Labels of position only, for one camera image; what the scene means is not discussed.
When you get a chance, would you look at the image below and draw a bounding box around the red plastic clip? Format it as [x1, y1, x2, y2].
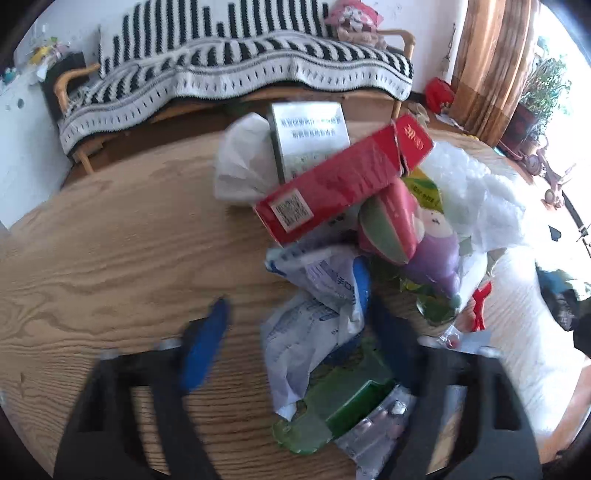
[472, 281, 493, 332]

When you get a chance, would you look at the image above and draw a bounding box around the purple cartoon snack packet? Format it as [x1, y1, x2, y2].
[403, 208, 460, 299]

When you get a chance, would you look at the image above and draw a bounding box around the blue white crumpled wrapper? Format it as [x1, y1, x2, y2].
[262, 244, 370, 421]

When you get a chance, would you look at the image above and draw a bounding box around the potted green plant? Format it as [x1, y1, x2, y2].
[497, 36, 571, 158]

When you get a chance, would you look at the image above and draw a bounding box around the large white tissue wad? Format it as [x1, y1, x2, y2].
[421, 141, 533, 253]

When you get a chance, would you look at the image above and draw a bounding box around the red bag on floor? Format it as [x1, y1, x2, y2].
[424, 77, 455, 114]

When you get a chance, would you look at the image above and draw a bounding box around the pink children's tricycle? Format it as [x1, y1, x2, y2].
[522, 146, 575, 209]

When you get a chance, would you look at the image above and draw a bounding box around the black white striped blanket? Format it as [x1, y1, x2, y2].
[59, 1, 414, 152]

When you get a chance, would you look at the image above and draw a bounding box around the wooden sofa bench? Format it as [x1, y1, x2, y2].
[53, 29, 416, 173]

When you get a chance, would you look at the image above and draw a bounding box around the pink plush toy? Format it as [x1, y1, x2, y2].
[325, 0, 387, 50]

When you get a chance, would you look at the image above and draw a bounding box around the white plastic bag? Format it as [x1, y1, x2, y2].
[213, 113, 280, 205]

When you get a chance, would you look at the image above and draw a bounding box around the brown striped curtain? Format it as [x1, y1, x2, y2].
[449, 0, 540, 147]

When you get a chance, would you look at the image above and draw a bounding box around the white side cabinet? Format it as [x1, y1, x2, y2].
[0, 59, 77, 229]

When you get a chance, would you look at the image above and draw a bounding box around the white green medicine box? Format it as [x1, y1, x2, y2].
[267, 101, 351, 184]

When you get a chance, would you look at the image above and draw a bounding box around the yellow green snack bag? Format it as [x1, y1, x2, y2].
[403, 168, 444, 213]

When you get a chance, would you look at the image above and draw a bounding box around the long red carton box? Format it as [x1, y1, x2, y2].
[253, 114, 434, 245]

